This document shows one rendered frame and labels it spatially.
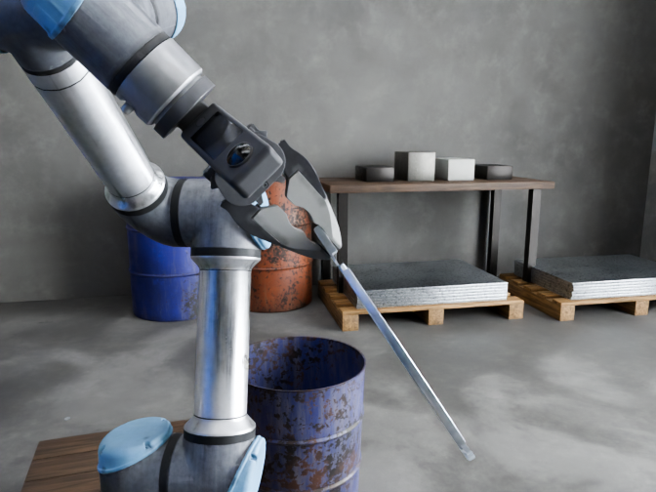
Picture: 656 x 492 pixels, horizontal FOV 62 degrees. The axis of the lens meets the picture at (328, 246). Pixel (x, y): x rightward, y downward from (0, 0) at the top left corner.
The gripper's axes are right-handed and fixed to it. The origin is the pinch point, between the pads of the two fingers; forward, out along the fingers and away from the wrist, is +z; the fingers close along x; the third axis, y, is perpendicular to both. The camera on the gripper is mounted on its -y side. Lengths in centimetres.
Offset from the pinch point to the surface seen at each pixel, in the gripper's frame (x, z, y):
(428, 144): -118, 111, 358
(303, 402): 34, 51, 82
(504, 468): 11, 136, 104
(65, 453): 84, 14, 86
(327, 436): 37, 64, 83
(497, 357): -23, 170, 195
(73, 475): 81, 17, 76
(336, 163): -56, 68, 360
